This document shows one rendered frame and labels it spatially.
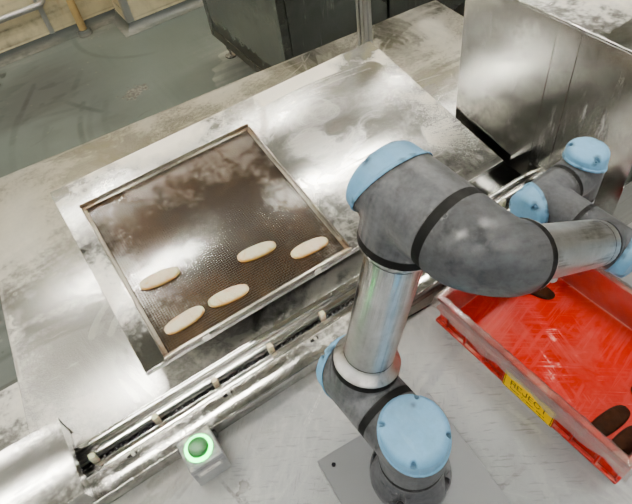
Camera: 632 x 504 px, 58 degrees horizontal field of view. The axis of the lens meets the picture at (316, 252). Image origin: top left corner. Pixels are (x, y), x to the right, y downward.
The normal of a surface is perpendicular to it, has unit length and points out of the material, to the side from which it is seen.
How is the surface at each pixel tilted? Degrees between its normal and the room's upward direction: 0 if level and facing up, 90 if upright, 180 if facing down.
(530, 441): 0
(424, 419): 10
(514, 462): 0
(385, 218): 71
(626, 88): 90
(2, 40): 90
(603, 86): 90
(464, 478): 3
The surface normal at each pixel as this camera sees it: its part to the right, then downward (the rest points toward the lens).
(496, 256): 0.10, 0.18
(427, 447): -0.01, -0.52
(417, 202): -0.50, -0.24
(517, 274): 0.27, 0.47
